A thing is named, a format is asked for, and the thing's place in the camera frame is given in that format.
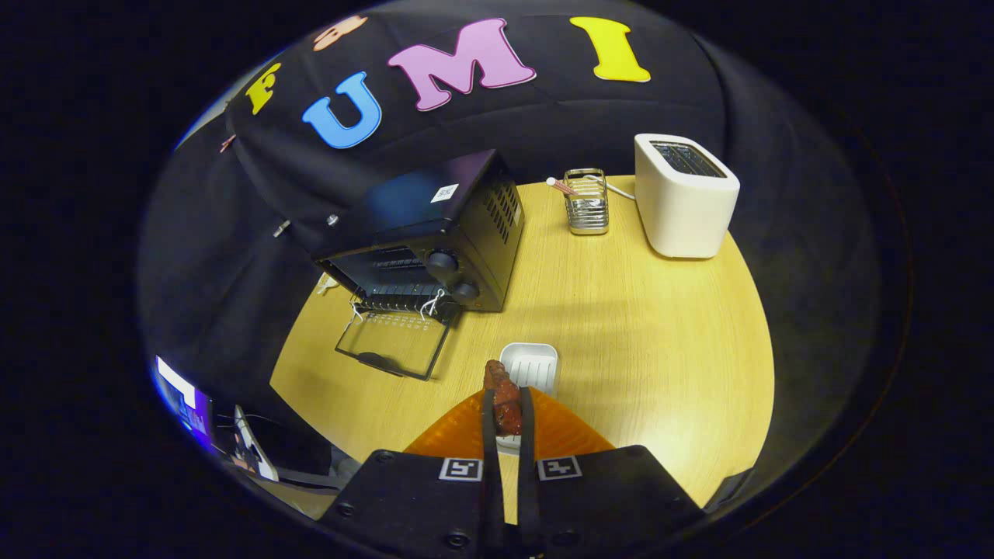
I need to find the lit computer screen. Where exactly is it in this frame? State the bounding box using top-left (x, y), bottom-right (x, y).
top-left (154, 355), bottom-right (214, 453)

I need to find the black toaster oven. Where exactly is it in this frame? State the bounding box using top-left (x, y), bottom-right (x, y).
top-left (311, 149), bottom-right (526, 381)

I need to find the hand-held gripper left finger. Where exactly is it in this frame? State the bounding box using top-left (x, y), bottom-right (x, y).
top-left (318, 388), bottom-right (504, 559)

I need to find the white bread toaster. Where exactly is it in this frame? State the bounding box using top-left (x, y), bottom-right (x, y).
top-left (634, 134), bottom-right (741, 259)

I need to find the white ribbed dish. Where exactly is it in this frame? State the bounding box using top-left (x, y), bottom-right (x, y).
top-left (498, 342), bottom-right (559, 456)

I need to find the red-brown dried meat strip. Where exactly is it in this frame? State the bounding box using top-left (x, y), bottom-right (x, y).
top-left (483, 359), bottom-right (523, 436)

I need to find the black backdrop cloth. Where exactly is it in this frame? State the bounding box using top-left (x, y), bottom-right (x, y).
top-left (138, 0), bottom-right (882, 498)

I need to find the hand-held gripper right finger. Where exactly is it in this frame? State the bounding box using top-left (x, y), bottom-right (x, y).
top-left (516, 386), bottom-right (706, 559)

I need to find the white power strip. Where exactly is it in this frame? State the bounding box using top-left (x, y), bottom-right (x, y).
top-left (233, 404), bottom-right (280, 482)

